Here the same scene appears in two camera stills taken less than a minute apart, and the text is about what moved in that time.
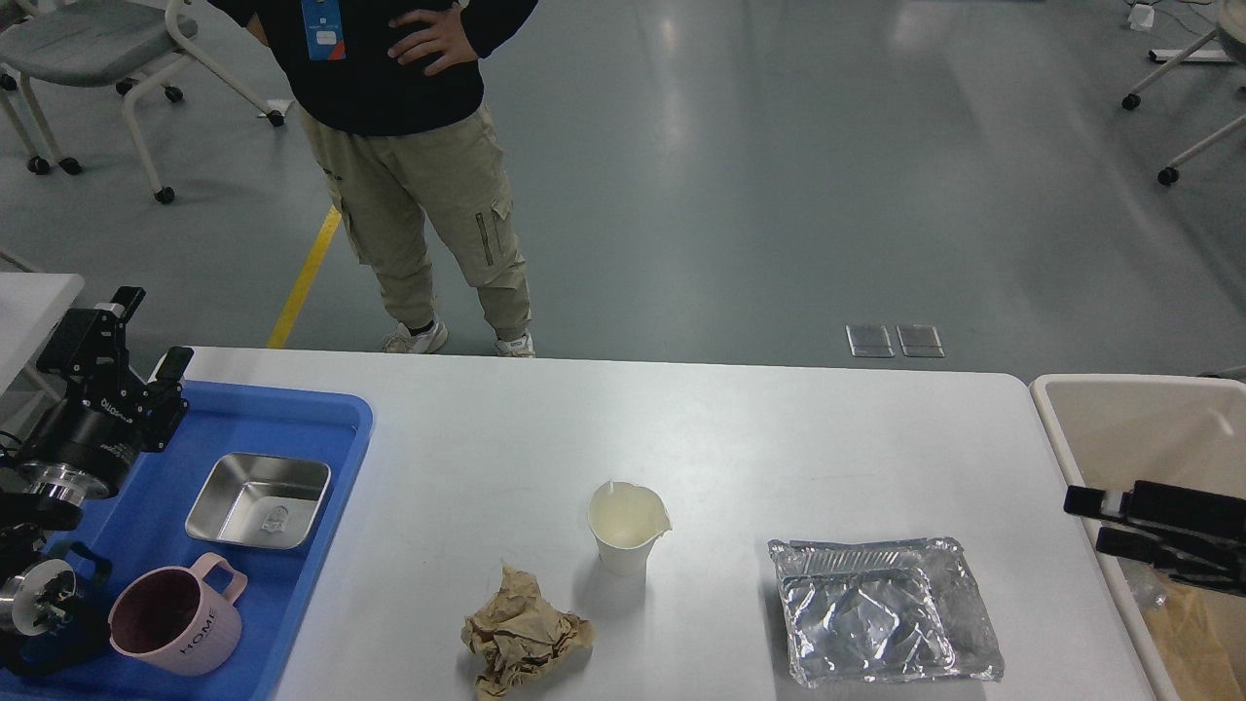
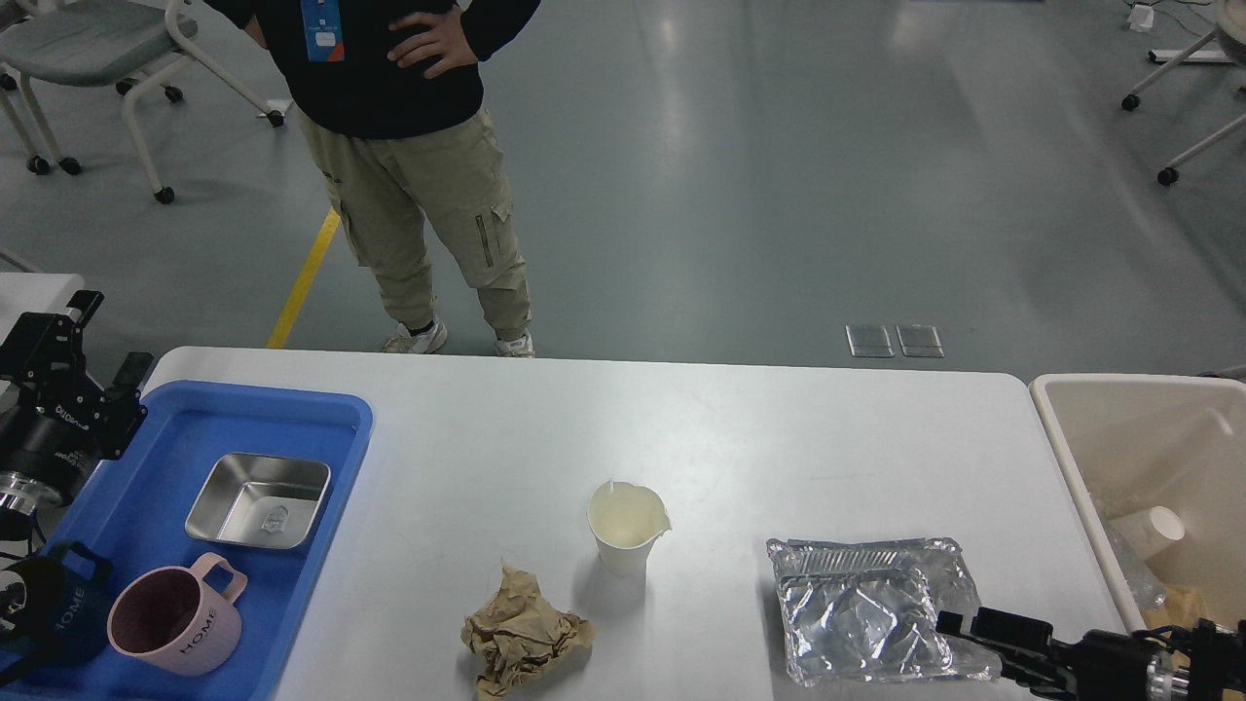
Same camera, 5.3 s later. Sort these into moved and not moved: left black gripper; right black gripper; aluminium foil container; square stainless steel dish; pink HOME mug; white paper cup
Moved: left black gripper; right black gripper
Not moved: pink HOME mug; square stainless steel dish; aluminium foil container; white paper cup
